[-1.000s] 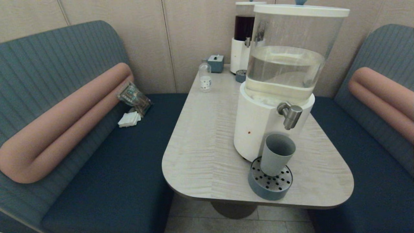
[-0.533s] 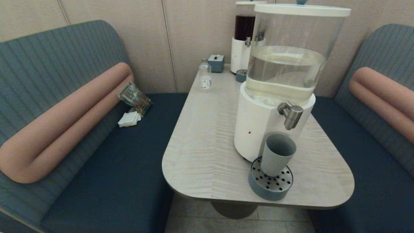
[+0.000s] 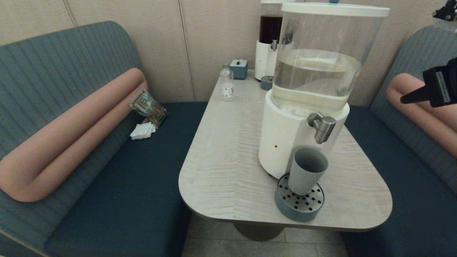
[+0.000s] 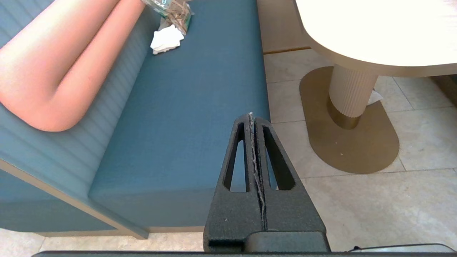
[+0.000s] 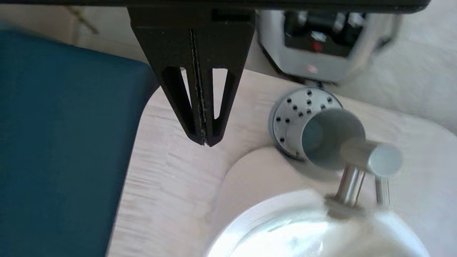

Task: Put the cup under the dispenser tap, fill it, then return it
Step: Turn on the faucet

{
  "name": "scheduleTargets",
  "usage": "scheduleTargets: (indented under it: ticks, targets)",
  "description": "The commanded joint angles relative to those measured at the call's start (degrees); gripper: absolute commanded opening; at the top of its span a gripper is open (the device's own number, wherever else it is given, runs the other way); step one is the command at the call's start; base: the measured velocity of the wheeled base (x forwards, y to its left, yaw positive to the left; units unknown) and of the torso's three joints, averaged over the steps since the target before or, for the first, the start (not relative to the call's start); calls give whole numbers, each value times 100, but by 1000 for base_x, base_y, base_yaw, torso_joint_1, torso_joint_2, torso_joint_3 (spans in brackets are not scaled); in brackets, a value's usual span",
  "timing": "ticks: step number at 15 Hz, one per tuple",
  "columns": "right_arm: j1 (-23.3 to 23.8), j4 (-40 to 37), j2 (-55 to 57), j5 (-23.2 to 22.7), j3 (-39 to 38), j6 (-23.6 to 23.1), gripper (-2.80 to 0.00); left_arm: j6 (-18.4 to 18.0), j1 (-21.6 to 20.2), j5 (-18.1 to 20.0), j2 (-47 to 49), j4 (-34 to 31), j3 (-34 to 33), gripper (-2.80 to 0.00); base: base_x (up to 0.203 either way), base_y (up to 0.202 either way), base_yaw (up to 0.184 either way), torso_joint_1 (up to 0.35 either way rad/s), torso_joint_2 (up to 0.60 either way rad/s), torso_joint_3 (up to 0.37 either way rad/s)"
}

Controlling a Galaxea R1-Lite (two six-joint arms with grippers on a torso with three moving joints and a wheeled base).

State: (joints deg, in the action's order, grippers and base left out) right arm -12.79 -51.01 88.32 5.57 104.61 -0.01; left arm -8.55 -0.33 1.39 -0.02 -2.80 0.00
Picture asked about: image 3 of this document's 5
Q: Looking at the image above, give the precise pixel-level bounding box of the steel dispenser tap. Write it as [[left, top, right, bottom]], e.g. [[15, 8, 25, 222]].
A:
[[308, 112, 337, 144]]

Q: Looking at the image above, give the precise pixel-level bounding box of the grey plastic cup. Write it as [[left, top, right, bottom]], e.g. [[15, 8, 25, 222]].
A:
[[288, 147, 329, 196]]

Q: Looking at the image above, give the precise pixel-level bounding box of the pink bolster cushion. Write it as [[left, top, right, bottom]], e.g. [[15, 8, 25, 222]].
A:
[[0, 68, 149, 202], [385, 73, 457, 158]]

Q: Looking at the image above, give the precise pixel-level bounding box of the teal upholstered bench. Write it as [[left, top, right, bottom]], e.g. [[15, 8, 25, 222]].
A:
[[339, 25, 457, 257], [0, 21, 208, 257]]

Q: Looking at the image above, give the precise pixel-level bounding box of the large clear water dispenser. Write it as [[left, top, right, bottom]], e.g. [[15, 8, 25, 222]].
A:
[[258, 0, 390, 180]]

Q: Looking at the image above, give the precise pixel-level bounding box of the dark drink dispenser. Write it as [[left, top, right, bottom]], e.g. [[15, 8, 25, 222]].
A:
[[254, 0, 295, 81]]

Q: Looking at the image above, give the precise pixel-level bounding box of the round blue-grey drip tray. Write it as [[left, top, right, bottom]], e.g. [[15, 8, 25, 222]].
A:
[[274, 173, 325, 222]]

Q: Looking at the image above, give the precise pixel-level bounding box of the blue-grey tissue box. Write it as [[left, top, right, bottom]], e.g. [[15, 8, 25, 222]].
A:
[[229, 59, 248, 80]]

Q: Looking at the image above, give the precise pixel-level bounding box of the small clear bottle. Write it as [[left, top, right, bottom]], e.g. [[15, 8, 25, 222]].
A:
[[219, 64, 234, 101]]

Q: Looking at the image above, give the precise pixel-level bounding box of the green snack packet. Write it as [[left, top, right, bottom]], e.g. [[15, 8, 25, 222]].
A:
[[129, 90, 169, 129]]

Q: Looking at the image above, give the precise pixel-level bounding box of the white napkin stack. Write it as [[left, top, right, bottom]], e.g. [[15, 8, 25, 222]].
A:
[[130, 122, 156, 140]]

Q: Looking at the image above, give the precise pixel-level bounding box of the brass table pedestal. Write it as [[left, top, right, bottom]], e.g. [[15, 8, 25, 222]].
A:
[[233, 222, 286, 242]]

